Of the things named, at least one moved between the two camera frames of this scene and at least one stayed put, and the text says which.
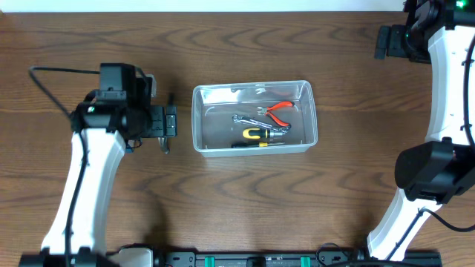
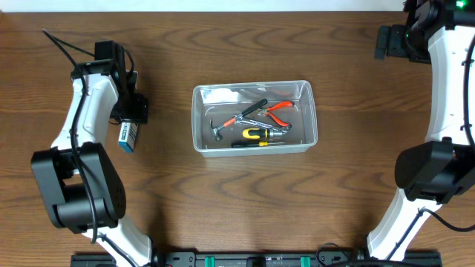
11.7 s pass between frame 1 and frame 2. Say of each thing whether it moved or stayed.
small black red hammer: moved
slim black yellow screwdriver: stayed
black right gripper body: stayed
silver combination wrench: stayed
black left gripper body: moved
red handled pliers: stayed
